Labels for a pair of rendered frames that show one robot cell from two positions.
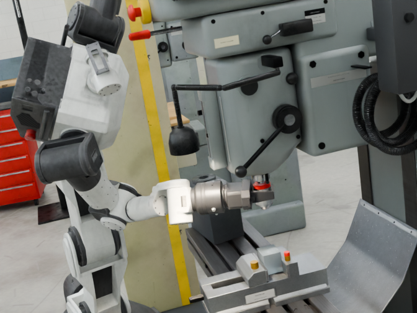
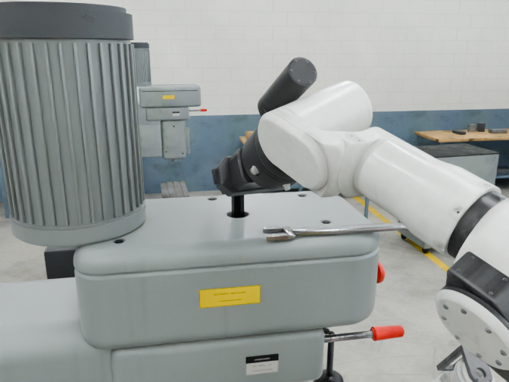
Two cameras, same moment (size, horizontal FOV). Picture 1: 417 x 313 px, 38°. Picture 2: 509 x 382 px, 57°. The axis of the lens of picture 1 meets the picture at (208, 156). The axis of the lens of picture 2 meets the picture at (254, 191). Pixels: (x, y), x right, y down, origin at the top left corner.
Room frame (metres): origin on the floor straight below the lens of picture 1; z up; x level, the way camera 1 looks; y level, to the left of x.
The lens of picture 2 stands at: (2.28, -0.06, 2.15)
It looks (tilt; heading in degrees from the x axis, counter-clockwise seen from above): 17 degrees down; 183
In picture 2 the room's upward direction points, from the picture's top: straight up
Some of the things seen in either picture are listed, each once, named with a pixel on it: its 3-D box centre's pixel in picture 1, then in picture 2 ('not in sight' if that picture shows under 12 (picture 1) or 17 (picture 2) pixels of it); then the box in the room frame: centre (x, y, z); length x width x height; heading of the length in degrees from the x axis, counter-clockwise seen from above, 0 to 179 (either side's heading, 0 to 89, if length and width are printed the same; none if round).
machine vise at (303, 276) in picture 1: (262, 278); not in sight; (1.56, -0.09, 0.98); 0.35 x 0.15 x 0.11; 101
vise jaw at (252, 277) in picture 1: (251, 269); not in sight; (1.56, -0.07, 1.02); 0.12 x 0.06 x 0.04; 11
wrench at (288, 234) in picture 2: not in sight; (344, 229); (1.61, 0.04, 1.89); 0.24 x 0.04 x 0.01; 102
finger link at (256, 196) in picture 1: (262, 196); not in sight; (1.51, -0.12, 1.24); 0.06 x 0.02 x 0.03; 81
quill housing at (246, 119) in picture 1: (253, 109); not in sight; (1.54, -0.13, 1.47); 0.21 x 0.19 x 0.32; 13
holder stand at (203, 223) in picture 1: (213, 206); not in sight; (2.09, 0.01, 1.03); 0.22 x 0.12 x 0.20; 21
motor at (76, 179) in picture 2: not in sight; (70, 122); (1.60, -0.37, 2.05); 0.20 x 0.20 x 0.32
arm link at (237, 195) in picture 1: (229, 196); not in sight; (1.56, -0.04, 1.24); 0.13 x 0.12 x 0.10; 171
